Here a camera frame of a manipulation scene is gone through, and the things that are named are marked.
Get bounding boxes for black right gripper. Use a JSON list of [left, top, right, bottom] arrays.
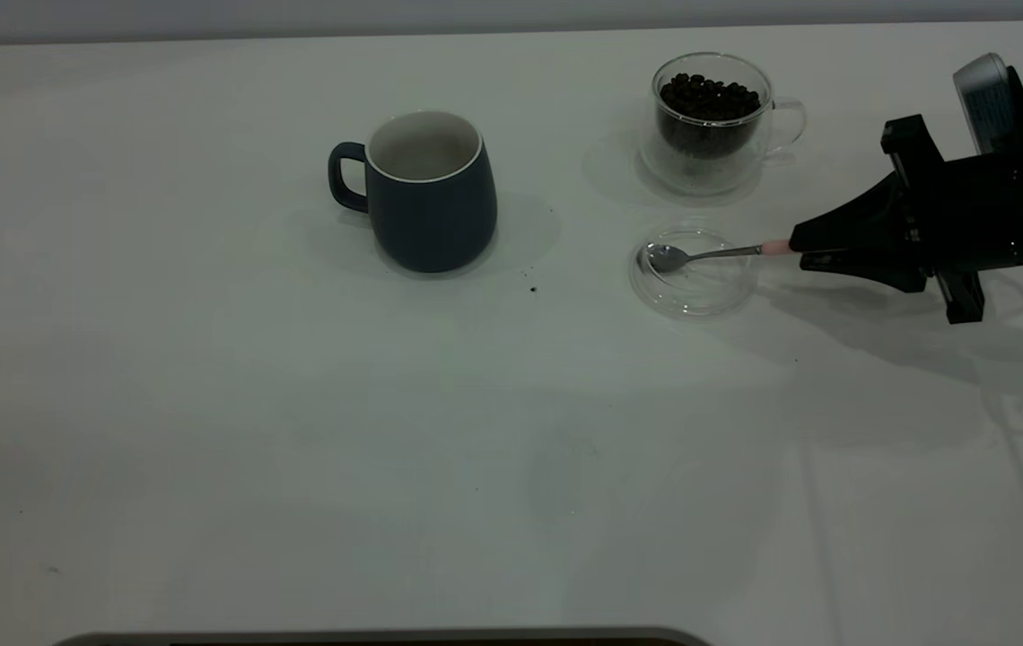
[[788, 115, 1023, 326]]

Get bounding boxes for metal spoon with pink handle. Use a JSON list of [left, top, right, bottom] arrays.
[[646, 238, 795, 275]]

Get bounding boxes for dark grey ceramic mug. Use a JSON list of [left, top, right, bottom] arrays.
[[328, 110, 499, 275]]

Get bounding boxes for clear glass cup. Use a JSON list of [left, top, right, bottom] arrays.
[[640, 52, 808, 196]]

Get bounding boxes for dark coffee beans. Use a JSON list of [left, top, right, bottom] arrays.
[[658, 74, 762, 161]]

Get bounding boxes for clear glass dish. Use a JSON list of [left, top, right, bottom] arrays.
[[628, 224, 759, 317]]

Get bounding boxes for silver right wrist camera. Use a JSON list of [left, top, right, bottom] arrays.
[[953, 52, 1023, 162]]

